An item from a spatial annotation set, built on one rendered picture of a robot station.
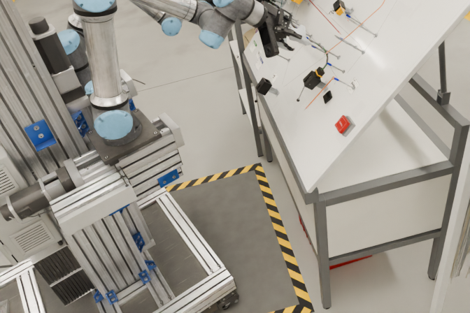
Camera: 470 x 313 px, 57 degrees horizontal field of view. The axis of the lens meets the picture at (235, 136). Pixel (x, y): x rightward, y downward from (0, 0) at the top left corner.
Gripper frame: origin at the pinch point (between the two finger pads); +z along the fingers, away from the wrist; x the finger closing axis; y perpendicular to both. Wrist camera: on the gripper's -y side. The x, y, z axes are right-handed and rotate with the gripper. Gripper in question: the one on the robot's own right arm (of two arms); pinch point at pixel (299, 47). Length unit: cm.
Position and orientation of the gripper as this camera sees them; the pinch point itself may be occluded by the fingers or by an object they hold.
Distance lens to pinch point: 154.8
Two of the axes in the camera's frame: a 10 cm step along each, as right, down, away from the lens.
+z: 7.7, 3.1, 5.6
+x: -6.0, 0.8, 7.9
